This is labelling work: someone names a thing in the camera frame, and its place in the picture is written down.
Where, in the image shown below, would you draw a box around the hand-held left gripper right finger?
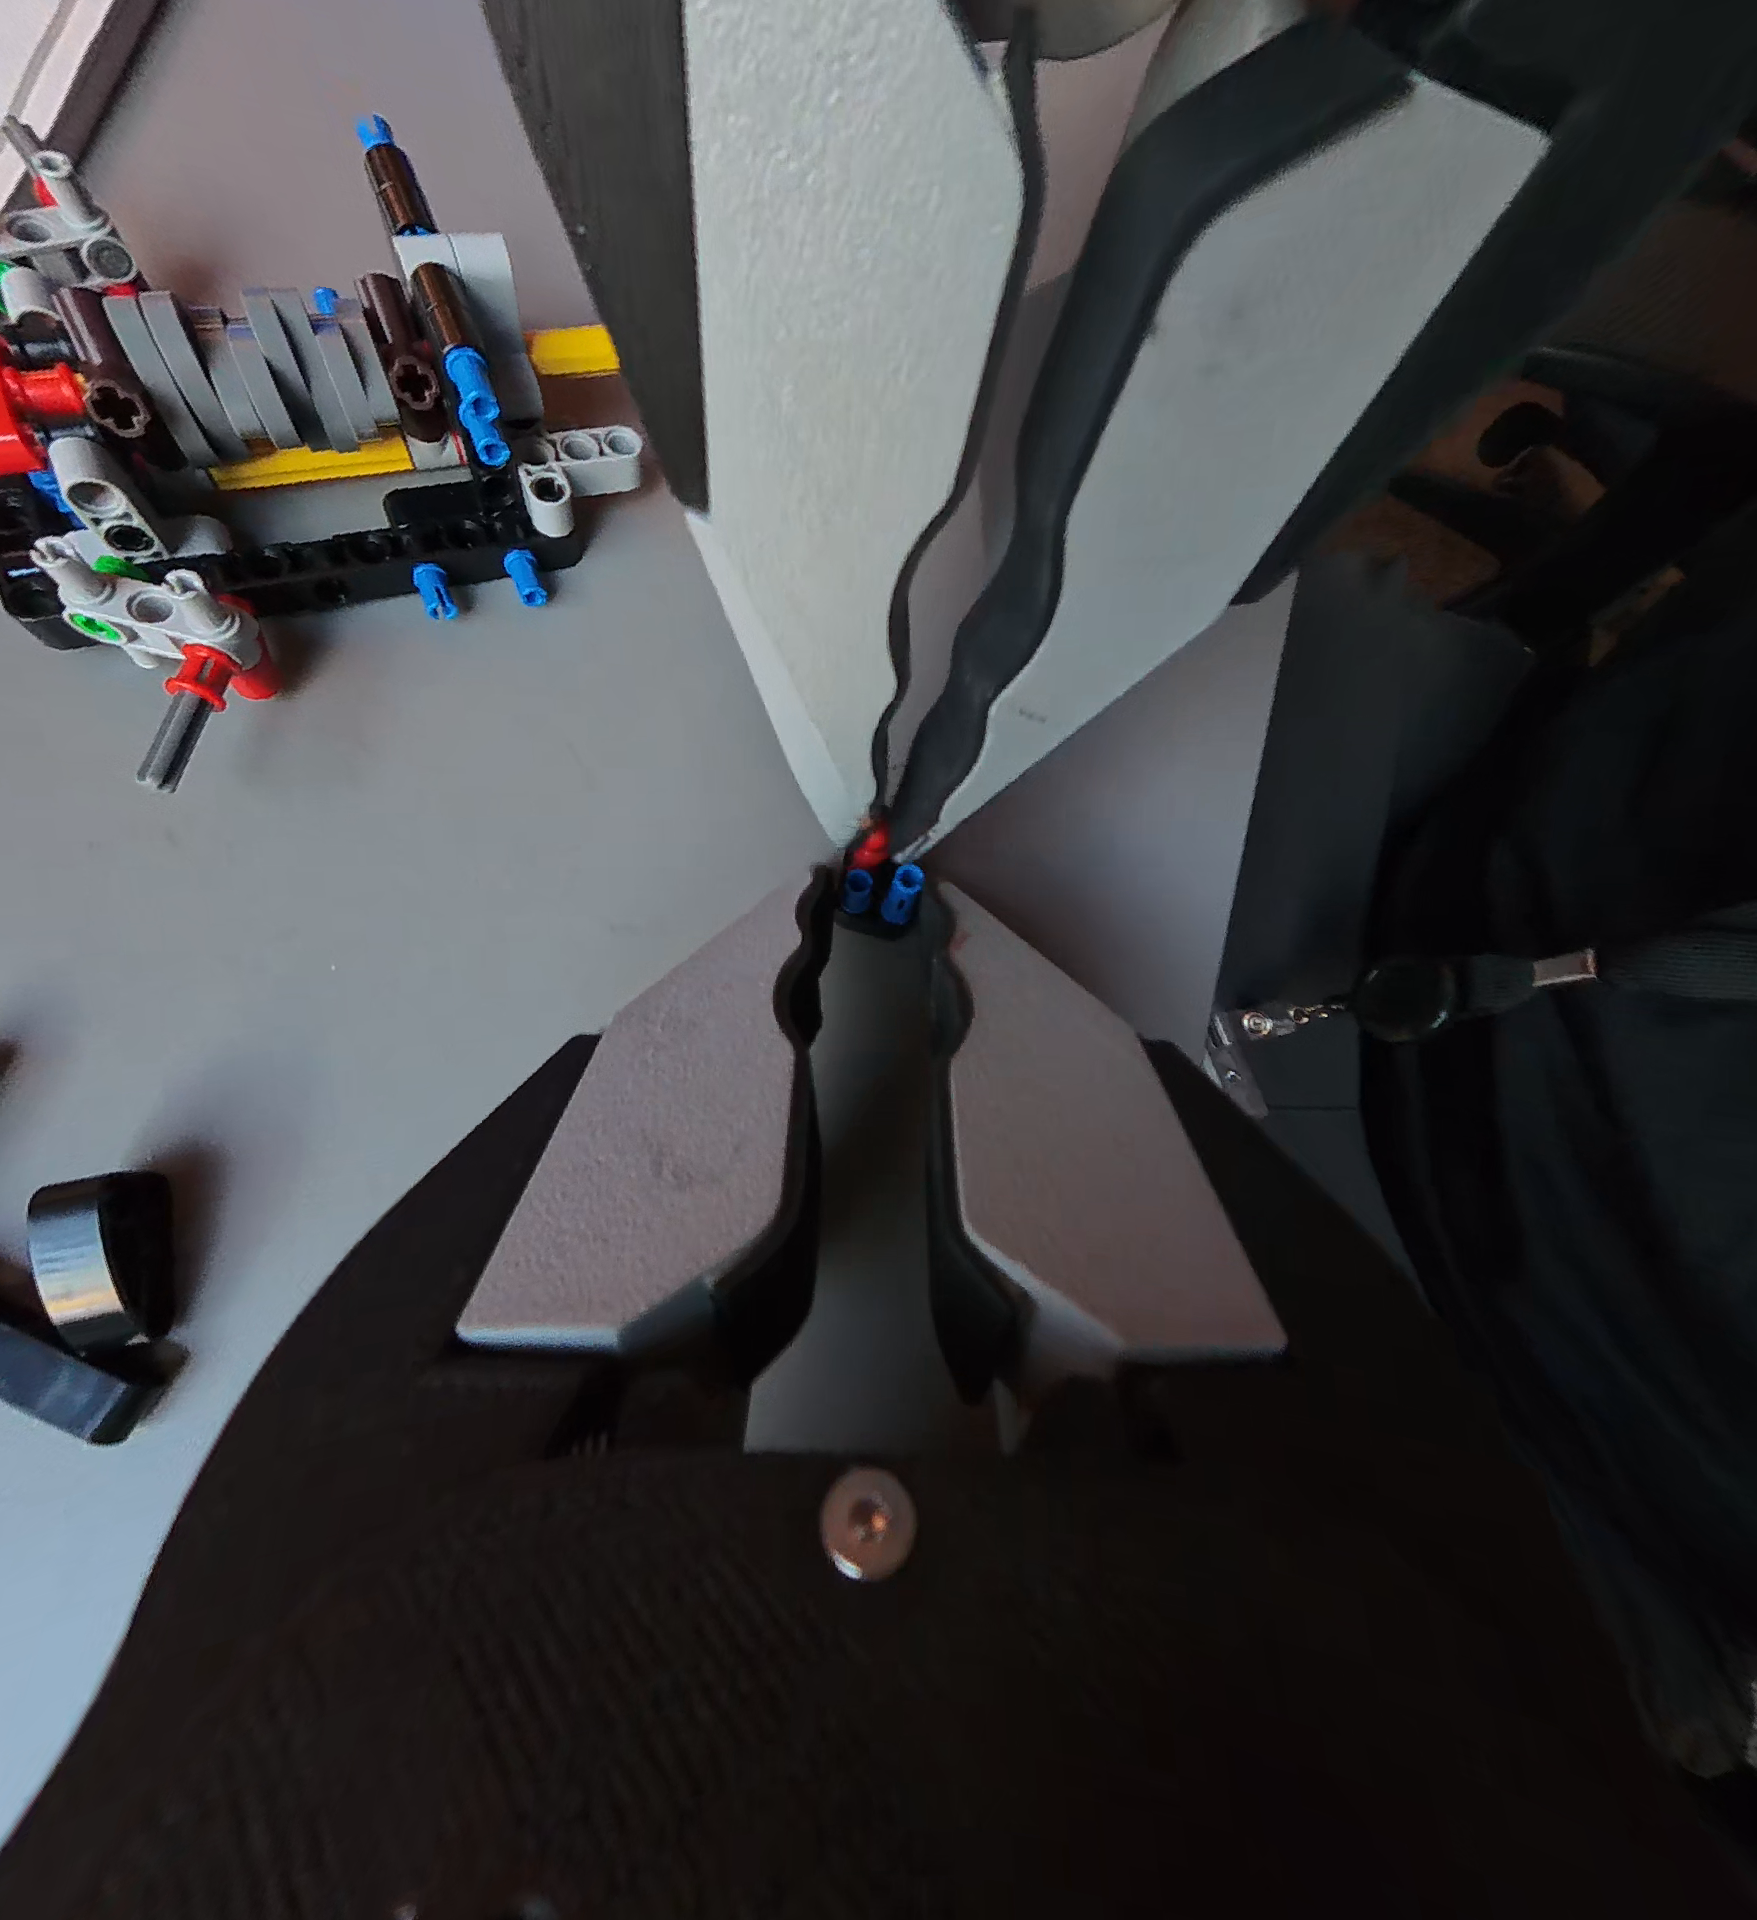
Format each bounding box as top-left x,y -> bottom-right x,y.
928,883 -> 1291,1413

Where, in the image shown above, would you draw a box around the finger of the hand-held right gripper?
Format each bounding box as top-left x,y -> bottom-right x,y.
683,0 -> 1047,854
891,0 -> 1556,854

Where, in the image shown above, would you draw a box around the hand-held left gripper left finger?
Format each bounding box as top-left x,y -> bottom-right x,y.
456,867 -> 837,1389

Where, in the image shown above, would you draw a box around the black lego piece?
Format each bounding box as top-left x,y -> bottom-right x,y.
833,857 -> 928,940

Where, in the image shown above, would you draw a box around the partly built lego assembly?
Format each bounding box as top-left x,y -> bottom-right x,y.
0,112 -> 649,797

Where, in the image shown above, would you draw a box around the black curved lego panel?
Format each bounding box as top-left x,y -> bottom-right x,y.
0,1169 -> 195,1450

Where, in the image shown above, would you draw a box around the black office chair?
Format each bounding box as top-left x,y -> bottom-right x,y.
1389,338 -> 1757,602

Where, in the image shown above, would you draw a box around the black lanyard strap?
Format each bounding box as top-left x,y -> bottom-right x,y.
1463,930 -> 1757,1007

